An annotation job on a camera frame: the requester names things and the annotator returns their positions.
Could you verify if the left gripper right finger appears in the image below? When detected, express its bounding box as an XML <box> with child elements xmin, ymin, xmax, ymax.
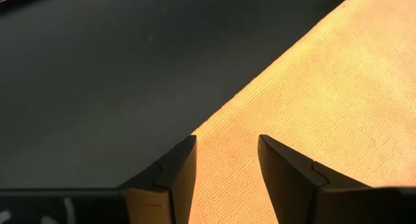
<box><xmin>257</xmin><ymin>134</ymin><xmax>416</xmax><ymax>224</ymax></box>

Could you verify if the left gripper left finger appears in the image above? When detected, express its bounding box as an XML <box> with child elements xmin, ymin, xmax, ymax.
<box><xmin>0</xmin><ymin>135</ymin><xmax>198</xmax><ymax>224</ymax></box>

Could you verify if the orange microfiber towel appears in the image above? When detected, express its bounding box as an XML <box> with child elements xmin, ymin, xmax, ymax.
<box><xmin>188</xmin><ymin>0</ymin><xmax>416</xmax><ymax>224</ymax></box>

